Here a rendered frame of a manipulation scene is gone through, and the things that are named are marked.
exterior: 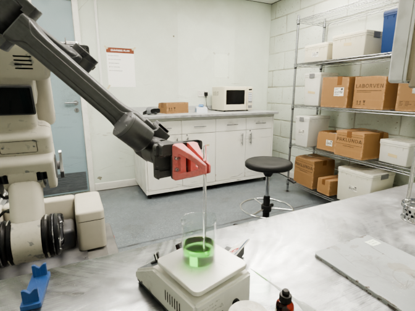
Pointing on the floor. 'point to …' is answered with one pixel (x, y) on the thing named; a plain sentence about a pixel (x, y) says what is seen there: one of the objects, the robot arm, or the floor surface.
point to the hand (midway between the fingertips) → (205, 168)
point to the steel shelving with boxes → (337, 98)
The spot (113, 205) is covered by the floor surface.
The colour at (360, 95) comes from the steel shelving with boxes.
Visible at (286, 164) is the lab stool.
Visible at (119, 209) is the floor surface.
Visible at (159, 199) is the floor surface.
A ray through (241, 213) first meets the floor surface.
